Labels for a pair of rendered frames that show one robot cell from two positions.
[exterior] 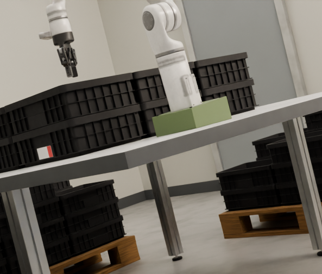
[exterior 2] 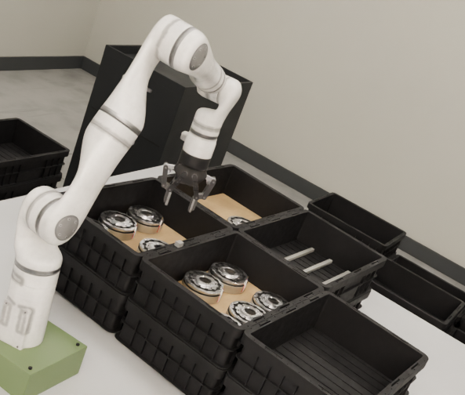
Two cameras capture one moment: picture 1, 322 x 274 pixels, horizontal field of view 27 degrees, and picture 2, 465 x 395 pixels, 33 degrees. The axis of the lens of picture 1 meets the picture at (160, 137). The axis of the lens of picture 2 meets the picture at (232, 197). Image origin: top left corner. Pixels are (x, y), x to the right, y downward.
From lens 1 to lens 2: 260 cm
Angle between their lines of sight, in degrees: 69
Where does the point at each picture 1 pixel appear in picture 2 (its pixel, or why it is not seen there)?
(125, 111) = (99, 285)
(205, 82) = (241, 371)
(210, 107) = not seen: outside the picture
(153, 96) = (150, 307)
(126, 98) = (115, 274)
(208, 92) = (228, 384)
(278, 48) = not seen: outside the picture
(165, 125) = not seen: hidden behind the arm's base
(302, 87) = not seen: outside the picture
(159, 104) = (146, 322)
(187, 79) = (8, 305)
